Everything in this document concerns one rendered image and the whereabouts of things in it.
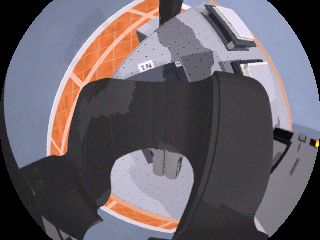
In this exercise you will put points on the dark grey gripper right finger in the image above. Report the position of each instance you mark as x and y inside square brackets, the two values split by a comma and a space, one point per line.
[223, 126]

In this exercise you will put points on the black flat platform on four short legs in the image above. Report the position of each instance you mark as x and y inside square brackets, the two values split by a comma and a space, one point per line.
[171, 72]

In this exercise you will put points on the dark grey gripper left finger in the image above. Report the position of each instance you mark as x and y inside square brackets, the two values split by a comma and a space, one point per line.
[112, 118]

